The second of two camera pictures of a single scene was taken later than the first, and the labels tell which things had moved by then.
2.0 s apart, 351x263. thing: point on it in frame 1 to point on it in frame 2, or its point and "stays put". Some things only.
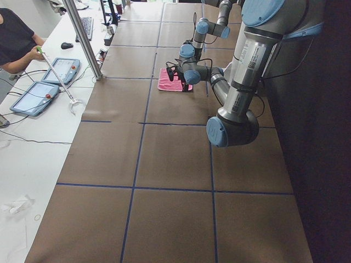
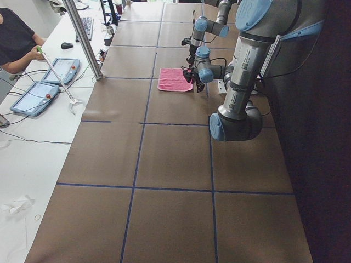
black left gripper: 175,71 to 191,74
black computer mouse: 66,46 stays put
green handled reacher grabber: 72,100 stays put
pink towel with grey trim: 164,83 stays put
